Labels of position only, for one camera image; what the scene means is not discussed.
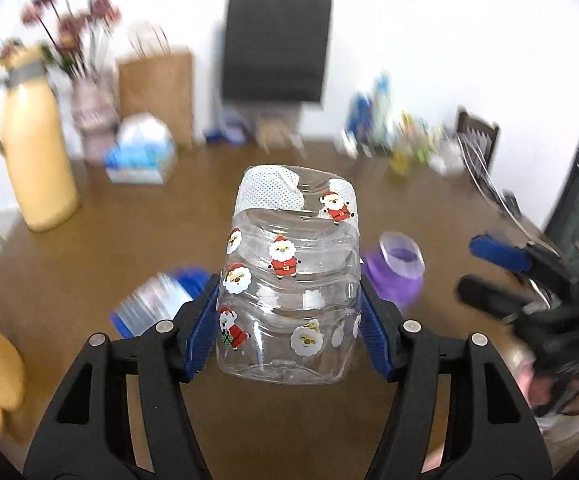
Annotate brown paper bag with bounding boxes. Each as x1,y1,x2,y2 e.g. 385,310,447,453
118,24,194,150

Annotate dried pink flowers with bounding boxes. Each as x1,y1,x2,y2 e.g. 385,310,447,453
20,0,121,82

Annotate white charging cables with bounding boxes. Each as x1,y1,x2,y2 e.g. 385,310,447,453
456,131,561,256

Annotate blue drink can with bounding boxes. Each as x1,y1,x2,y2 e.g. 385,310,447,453
347,93,372,144

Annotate dark wooden chair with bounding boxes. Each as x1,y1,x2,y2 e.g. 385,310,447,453
457,107,500,168

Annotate white power strip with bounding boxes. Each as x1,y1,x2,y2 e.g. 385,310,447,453
427,139,464,177

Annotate glass of yellow liquid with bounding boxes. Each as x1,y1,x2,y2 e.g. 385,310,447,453
389,146,415,177

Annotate pink speckled vase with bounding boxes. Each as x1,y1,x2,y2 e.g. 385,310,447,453
71,78,119,166

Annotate clear glass bottle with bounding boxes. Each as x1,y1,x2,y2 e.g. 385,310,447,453
371,75,390,146

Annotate blue capped supplement bottle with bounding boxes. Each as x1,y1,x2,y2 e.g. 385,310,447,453
110,268,210,338

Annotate glass jar of grains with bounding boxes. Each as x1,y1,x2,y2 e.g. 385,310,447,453
254,105,303,153

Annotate black paper bag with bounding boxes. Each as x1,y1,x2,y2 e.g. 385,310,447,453
221,0,333,103

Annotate yellow thermos jug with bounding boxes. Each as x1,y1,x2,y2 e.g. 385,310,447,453
0,47,80,232

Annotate person's right hand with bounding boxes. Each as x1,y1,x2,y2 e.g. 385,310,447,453
509,348,559,417

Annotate purple supplement bottle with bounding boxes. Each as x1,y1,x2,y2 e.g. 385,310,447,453
363,232,426,312

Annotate clear plastic santa cup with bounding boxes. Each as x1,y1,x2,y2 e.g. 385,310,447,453
216,165,361,385

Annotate blue tissue box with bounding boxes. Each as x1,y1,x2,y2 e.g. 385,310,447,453
104,113,178,185

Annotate black smartphone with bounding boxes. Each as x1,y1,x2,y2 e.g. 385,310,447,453
502,190,524,221

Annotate small blue white jar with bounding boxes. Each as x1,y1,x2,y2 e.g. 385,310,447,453
204,117,248,145

